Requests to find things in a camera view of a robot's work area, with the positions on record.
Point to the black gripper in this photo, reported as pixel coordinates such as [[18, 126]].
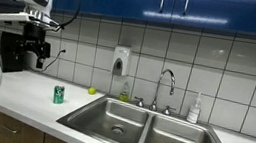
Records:
[[35, 36]]

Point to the green soda can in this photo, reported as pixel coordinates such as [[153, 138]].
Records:
[[58, 94]]

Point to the metal sink drain strainer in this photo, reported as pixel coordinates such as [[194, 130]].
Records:
[[118, 129]]

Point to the stainless steel double sink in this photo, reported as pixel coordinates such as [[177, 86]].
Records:
[[133, 129]]

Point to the black coffee machine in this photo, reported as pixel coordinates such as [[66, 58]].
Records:
[[10, 55]]

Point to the small green lime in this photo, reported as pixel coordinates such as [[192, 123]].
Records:
[[92, 91]]

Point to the wooden base cabinet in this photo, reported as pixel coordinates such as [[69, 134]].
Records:
[[24, 136]]

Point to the yellow dish soap bottle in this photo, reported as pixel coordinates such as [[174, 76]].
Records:
[[124, 96]]

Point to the chrome gooseneck faucet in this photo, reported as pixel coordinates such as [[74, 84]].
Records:
[[156, 95]]

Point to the clear pump soap bottle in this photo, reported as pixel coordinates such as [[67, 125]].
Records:
[[193, 112]]

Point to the white wall outlet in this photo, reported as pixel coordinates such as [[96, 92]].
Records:
[[63, 48]]

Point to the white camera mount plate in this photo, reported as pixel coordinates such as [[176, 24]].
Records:
[[21, 18]]

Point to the white wall soap dispenser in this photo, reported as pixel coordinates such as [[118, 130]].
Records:
[[121, 60]]

